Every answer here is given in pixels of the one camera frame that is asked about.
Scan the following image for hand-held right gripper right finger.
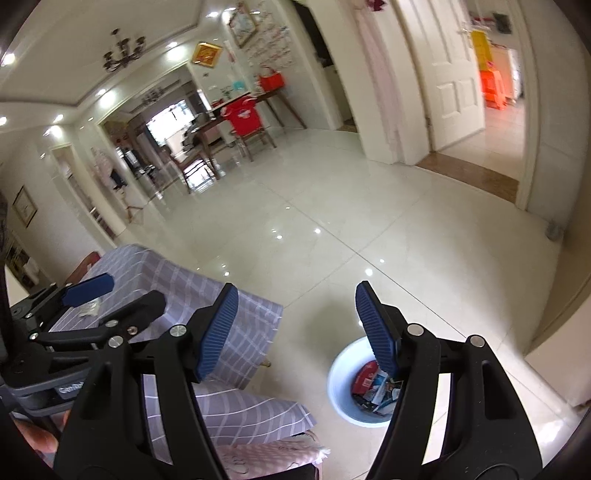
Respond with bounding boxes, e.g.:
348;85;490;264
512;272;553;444
355;281;542;480

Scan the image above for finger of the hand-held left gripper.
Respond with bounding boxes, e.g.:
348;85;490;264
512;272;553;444
11;273;115;324
34;291;167;352

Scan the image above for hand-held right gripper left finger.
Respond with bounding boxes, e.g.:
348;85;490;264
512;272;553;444
53;282;240;480

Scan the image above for light blue plastic bucket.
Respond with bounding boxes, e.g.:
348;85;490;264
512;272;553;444
327;336;416;428

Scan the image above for brown wooden chair back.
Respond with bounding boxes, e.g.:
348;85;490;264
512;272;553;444
64;251;101;285

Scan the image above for grey checked tablecloth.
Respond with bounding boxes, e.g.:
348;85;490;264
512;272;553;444
46;244;319;440

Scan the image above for pile of paper wrappers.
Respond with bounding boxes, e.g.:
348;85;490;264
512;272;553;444
351;361;406;417

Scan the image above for hanging clothes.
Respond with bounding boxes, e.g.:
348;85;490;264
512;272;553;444
89;148;128;190

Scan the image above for dark wooden chair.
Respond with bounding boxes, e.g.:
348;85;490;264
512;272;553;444
168;148;221;195

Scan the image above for wooden chair with shirt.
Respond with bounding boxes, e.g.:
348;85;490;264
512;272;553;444
221;98;279;163

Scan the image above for long wooden table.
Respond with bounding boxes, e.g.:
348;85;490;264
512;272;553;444
184;88;308;182

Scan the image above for red shirt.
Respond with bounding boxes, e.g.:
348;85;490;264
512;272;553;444
221;97;265;136

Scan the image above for large black chandelier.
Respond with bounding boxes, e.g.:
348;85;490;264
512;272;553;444
102;28;148;73

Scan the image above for red handbag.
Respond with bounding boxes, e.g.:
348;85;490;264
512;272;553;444
257;67;286;92

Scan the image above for white panel door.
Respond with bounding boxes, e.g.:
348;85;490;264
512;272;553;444
401;0;487;154

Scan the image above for orange plastic stool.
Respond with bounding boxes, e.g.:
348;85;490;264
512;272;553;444
479;69;509;110

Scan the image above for gold framed red picture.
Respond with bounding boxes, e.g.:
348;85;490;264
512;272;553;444
191;41;222;68

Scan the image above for yellow box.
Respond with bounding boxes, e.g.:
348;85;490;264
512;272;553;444
469;30;493;73

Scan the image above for small framed wall picture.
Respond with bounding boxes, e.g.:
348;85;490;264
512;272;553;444
11;185;39;228

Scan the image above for group of wall photo cards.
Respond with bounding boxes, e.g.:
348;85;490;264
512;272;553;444
245;23;297;71

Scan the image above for large framed wall picture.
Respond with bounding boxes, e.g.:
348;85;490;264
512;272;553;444
228;2;260;47

